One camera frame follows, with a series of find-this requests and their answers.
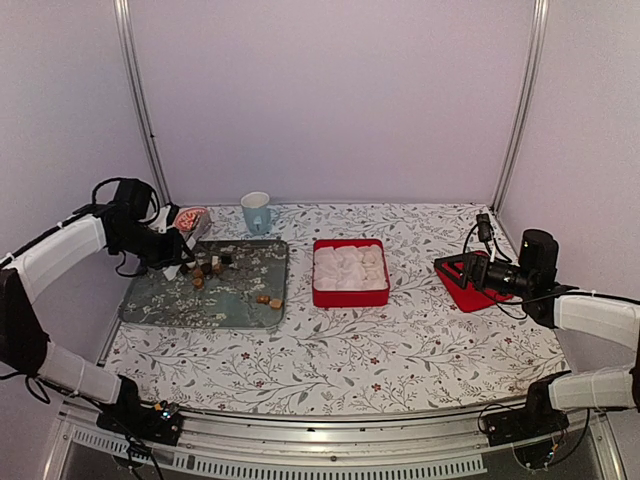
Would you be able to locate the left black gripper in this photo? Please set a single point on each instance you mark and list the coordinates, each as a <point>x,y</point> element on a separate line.
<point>173,255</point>

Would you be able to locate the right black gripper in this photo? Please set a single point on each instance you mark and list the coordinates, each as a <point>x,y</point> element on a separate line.
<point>475,269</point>

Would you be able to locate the red box lid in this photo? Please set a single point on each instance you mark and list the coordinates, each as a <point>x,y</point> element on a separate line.
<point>471,300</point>

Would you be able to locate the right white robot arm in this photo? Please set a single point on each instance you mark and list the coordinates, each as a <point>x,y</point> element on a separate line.
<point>531,280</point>

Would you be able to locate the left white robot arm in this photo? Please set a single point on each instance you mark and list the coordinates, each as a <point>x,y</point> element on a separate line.
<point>25,347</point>

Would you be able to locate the red chocolate box base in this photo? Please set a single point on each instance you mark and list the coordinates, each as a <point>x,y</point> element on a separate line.
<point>350,299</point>

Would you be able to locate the red patterned small bowl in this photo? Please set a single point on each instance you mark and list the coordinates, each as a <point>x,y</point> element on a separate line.
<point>188,218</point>

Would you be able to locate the green floral tray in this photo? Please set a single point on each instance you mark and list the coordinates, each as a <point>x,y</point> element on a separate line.
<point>228,300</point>

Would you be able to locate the light blue mug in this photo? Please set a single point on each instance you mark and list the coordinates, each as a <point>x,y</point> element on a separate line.
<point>259,215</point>

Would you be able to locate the floral tablecloth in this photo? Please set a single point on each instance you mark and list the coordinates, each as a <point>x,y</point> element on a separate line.
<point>419,352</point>

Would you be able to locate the white plastic box insert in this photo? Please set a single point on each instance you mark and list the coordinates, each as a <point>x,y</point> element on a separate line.
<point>349,268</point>

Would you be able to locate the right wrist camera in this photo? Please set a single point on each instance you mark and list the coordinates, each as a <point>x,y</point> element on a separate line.
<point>484,228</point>

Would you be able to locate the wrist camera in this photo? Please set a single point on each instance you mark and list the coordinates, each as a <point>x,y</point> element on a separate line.
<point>136,196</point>
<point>484,228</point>

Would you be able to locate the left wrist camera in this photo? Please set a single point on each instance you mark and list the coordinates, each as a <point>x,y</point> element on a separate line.
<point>136,196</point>

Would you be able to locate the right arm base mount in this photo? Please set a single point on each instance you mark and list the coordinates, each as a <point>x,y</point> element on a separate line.
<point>534,419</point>

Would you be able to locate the front aluminium rail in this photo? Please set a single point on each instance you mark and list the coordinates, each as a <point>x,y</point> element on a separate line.
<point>444,444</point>

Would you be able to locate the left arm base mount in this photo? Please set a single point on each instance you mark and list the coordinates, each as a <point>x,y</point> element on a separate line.
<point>160,423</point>

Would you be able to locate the left aluminium frame post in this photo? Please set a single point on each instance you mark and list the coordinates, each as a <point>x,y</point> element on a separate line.
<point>134,77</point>

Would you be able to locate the aluminium frame post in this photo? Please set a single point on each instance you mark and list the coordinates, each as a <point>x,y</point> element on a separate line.
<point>533,61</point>
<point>134,77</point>

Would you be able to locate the right aluminium frame post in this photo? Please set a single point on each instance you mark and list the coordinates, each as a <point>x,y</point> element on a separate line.
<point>533,61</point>

